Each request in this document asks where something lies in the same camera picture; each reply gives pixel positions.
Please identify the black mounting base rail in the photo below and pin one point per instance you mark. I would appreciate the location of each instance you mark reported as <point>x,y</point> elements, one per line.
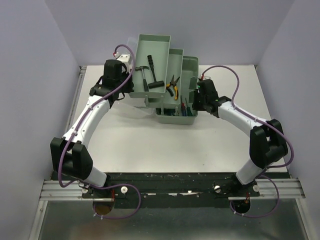
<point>182,190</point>

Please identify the aluminium extrusion frame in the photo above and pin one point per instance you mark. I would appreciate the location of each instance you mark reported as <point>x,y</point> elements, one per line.
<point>51,190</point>

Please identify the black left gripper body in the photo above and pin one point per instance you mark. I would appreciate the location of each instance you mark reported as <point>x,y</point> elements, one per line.
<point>128,87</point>

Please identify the green plastic tool box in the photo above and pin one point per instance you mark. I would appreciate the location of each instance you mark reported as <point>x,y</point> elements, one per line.
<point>167,62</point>

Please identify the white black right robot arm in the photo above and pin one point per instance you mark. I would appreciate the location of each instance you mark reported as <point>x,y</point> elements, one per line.
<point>266,138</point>

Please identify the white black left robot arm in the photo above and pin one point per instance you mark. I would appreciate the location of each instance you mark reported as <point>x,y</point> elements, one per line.
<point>70,155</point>

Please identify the yellow handled pliers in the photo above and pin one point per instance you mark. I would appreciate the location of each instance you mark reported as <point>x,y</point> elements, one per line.
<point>172,88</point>

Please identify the blue handled screwdriver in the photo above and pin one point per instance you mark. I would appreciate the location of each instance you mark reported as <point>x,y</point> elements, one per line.
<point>183,107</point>

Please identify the black T-handle wrench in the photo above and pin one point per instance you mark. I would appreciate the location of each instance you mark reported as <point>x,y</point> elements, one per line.
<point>155,83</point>

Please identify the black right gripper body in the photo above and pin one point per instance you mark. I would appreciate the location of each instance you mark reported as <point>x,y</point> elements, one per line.
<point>198,102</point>

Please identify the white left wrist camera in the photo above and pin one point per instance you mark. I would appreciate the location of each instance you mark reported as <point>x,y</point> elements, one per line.
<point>125,58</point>

